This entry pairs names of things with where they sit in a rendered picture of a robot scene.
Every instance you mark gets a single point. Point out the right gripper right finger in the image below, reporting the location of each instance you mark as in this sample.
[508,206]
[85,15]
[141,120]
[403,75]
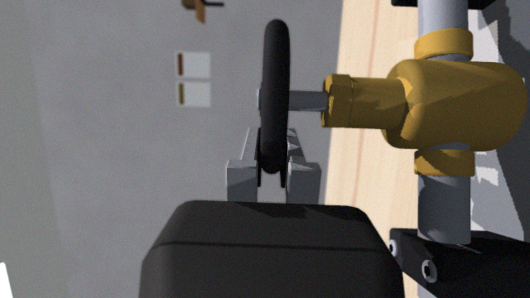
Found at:
[300,179]

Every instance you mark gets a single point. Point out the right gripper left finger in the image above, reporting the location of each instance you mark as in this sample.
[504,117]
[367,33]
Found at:
[243,177]

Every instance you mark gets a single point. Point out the brass valve with black handwheel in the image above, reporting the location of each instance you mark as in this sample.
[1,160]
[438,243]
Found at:
[468,114]

